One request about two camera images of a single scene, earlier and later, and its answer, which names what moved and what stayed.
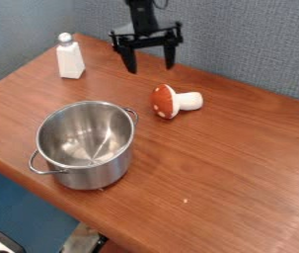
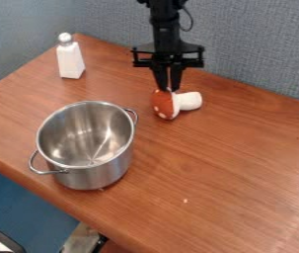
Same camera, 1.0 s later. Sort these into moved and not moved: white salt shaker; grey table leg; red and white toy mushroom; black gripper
Moved: black gripper
Not moved: red and white toy mushroom; grey table leg; white salt shaker
